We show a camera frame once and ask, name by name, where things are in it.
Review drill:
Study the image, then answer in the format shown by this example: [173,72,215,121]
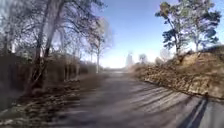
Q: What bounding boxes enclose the distant bare trees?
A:
[125,49,173,68]

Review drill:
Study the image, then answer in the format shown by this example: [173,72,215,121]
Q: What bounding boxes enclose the grey asphalt road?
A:
[49,70,224,128]

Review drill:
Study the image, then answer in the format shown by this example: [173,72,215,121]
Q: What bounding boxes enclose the row of bare trees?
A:
[0,0,113,98]

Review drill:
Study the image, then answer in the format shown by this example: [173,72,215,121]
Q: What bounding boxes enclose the dry grass embankment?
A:
[130,45,224,100]

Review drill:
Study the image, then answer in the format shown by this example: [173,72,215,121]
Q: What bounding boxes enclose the leaf-strewn dirt verge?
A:
[0,73,108,128]

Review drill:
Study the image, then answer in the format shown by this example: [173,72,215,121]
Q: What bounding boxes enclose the group of pine trees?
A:
[154,0,223,56]

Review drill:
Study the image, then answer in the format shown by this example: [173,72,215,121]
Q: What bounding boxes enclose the dark hedge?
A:
[0,53,98,101]

